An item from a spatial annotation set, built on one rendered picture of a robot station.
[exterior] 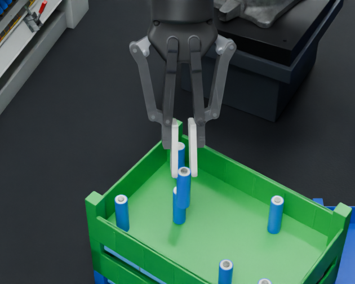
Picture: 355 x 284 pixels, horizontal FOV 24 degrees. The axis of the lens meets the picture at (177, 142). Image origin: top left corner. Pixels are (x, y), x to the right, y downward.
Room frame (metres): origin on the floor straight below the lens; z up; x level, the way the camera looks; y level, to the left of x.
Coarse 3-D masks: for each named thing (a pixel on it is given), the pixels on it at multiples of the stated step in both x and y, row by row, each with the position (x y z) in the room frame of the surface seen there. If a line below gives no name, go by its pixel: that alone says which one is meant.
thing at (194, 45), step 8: (192, 40) 0.77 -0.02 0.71; (192, 48) 0.77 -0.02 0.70; (192, 56) 0.76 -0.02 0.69; (200, 56) 0.76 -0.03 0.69; (192, 64) 0.76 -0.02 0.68; (200, 64) 0.76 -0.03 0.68; (192, 72) 0.76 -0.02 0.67; (200, 72) 0.76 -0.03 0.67; (192, 80) 0.75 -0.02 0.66; (200, 80) 0.76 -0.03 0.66; (192, 88) 0.76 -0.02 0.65; (200, 88) 0.75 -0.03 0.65; (192, 96) 0.76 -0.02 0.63; (200, 96) 0.75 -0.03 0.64; (200, 104) 0.74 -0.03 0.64; (200, 112) 0.74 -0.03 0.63; (200, 120) 0.73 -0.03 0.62
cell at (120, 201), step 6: (114, 198) 0.74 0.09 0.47; (120, 198) 0.73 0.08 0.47; (126, 198) 0.73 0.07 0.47; (120, 204) 0.72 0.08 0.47; (126, 204) 0.73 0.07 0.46; (120, 210) 0.72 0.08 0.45; (126, 210) 0.73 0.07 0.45; (120, 216) 0.72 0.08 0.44; (126, 216) 0.73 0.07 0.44; (120, 222) 0.72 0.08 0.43; (126, 222) 0.73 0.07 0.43; (126, 228) 0.73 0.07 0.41
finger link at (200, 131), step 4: (208, 108) 0.75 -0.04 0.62; (208, 112) 0.74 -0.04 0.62; (208, 116) 0.74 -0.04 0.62; (208, 120) 0.74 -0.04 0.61; (196, 124) 0.73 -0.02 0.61; (196, 128) 0.73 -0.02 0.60; (200, 128) 0.73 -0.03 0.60; (204, 128) 0.73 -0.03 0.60; (200, 132) 0.73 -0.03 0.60; (204, 132) 0.73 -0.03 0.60; (200, 136) 0.73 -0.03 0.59; (204, 136) 0.73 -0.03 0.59; (200, 140) 0.73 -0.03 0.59; (204, 140) 0.73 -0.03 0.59; (200, 144) 0.72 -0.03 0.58; (204, 144) 0.72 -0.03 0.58
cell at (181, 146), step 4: (180, 144) 0.84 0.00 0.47; (180, 148) 0.83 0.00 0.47; (184, 148) 0.83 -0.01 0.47; (180, 152) 0.82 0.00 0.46; (184, 152) 0.83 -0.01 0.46; (180, 156) 0.82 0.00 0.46; (184, 156) 0.83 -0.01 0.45; (180, 160) 0.82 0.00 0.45; (184, 160) 0.83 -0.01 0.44; (180, 164) 0.82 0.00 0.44; (184, 164) 0.83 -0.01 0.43
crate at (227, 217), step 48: (96, 192) 0.74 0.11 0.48; (144, 192) 0.80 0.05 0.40; (192, 192) 0.80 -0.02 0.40; (240, 192) 0.80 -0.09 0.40; (288, 192) 0.76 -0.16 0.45; (96, 240) 0.71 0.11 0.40; (144, 240) 0.71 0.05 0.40; (192, 240) 0.71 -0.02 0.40; (240, 240) 0.71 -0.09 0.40; (288, 240) 0.71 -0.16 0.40; (336, 240) 0.68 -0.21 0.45
